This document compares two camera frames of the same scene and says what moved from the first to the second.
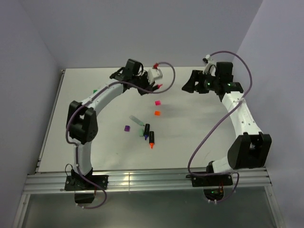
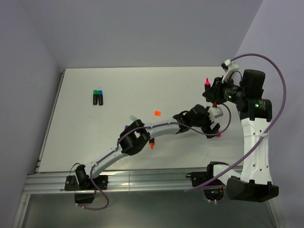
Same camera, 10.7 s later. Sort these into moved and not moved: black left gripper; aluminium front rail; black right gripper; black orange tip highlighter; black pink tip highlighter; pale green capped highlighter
Moved: black pink tip highlighter; black left gripper; black right gripper
Not moved: aluminium front rail; black orange tip highlighter; pale green capped highlighter
